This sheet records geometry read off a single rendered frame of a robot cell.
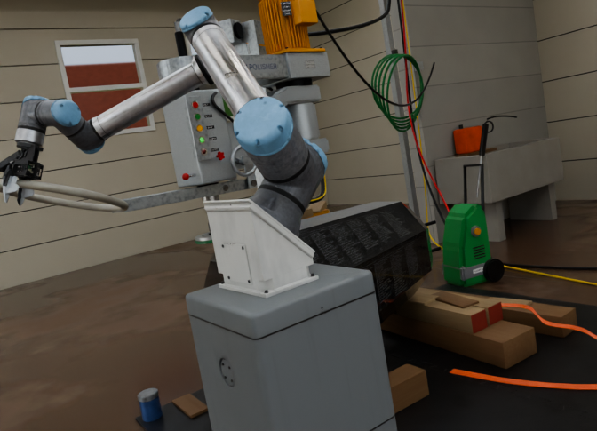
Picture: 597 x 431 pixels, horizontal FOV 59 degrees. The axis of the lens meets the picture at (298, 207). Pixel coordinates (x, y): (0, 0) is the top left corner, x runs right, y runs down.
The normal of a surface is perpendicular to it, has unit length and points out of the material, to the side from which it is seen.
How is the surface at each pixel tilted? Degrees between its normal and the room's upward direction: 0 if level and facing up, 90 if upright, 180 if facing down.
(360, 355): 90
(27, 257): 90
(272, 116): 54
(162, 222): 90
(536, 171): 90
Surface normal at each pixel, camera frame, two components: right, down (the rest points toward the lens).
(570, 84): -0.80, 0.20
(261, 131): -0.30, -0.45
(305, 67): 0.67, -0.04
